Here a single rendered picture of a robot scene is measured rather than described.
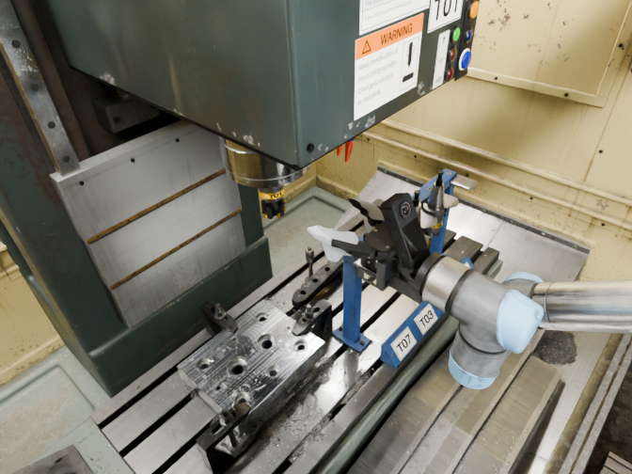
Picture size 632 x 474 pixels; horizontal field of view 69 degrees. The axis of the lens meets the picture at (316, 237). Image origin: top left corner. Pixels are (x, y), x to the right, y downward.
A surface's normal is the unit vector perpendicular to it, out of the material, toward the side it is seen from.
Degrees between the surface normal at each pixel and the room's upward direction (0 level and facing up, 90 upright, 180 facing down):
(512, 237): 24
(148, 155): 91
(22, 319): 90
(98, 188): 90
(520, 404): 8
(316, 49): 90
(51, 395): 0
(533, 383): 8
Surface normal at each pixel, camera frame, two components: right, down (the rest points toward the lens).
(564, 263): -0.30, -0.50
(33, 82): 0.74, 0.41
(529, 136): -0.67, 0.49
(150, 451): -0.04, -0.77
